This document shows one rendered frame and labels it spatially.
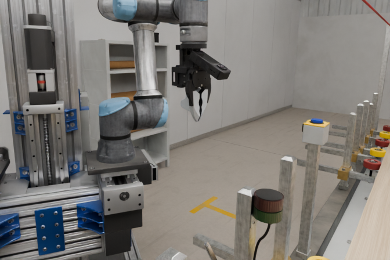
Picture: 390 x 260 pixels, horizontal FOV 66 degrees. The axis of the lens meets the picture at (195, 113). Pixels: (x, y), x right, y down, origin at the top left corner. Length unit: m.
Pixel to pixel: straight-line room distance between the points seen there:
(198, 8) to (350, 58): 7.61
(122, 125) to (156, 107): 0.15
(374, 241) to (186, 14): 0.86
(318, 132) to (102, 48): 2.42
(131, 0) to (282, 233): 0.77
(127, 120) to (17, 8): 0.56
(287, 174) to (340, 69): 7.52
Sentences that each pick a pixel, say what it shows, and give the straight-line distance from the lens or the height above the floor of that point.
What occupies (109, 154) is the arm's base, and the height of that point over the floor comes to 1.07.
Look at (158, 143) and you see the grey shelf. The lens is 3.97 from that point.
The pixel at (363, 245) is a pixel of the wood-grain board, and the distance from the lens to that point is 1.09.
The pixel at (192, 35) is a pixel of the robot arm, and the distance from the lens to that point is 0.79.
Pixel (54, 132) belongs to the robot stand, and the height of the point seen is 1.14.
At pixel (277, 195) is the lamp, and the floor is 1.17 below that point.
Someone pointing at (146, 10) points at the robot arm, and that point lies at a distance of 0.85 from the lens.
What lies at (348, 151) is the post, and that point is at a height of 0.93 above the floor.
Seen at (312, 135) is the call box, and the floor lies 1.18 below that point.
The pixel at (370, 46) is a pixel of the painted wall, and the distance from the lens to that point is 8.24.
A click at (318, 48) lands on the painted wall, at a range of 8.49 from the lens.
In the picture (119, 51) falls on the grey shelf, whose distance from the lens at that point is 3.72.
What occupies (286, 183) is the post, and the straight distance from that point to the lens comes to 0.90.
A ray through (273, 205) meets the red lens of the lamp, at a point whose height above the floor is 1.16.
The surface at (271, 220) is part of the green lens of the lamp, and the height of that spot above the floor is 1.13.
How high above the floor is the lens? 1.45
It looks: 12 degrees down
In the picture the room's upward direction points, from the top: 1 degrees clockwise
